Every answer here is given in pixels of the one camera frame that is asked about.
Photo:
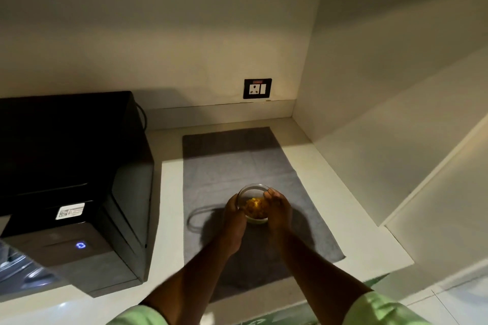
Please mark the person's right hand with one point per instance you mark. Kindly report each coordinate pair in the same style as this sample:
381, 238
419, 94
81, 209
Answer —
279, 211

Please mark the person's left hand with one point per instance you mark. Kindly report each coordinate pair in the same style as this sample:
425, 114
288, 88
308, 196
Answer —
233, 222

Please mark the person's left fingers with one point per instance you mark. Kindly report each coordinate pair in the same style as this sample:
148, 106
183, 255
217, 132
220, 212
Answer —
233, 203

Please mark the person's right fingers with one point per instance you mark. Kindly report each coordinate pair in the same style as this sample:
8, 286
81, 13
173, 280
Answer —
271, 195

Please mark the glass bowl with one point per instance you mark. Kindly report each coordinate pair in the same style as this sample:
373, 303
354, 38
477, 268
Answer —
251, 199

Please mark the person's right forearm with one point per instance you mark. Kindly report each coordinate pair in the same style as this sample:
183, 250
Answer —
312, 271

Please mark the person's left forearm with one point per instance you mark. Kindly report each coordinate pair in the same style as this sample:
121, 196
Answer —
190, 283

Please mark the yellow food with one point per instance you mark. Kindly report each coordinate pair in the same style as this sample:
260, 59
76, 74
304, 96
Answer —
255, 208

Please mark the grey cloth mat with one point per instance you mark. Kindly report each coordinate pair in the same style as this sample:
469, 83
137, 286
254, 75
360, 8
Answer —
228, 168

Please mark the light green left sleeve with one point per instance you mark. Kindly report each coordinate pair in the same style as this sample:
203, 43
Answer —
139, 316

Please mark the light green sleeve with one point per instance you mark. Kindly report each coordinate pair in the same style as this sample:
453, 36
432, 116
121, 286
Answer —
139, 316
381, 309

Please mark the light green right sleeve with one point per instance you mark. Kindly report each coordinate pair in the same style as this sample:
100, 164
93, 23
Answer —
381, 309

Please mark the black appliance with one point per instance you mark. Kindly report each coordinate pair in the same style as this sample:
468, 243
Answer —
68, 184

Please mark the black wall socket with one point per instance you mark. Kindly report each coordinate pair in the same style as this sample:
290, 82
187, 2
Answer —
257, 88

